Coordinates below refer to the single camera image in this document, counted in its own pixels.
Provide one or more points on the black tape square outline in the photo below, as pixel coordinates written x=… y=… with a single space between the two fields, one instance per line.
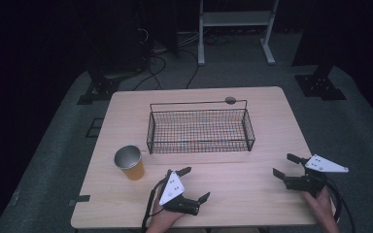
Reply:
x=90 y=127

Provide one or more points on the black stand base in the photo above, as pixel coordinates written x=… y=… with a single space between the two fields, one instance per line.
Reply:
x=320 y=85
x=102 y=87

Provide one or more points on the person's right hand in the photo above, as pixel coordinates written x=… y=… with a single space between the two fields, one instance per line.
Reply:
x=321 y=207

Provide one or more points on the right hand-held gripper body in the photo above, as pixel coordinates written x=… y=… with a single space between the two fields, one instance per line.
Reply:
x=307 y=182

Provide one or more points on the orange paper cup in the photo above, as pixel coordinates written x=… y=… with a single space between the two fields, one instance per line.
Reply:
x=132 y=168

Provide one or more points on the person's left hand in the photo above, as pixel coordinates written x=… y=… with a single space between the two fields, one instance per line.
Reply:
x=163 y=220

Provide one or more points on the black tape strip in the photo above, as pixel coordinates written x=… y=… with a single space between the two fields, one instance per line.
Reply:
x=79 y=199

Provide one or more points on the white metal stand frame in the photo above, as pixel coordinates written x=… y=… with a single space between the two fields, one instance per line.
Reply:
x=236 y=18

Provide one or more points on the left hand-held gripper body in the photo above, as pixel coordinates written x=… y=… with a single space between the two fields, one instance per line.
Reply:
x=172 y=190

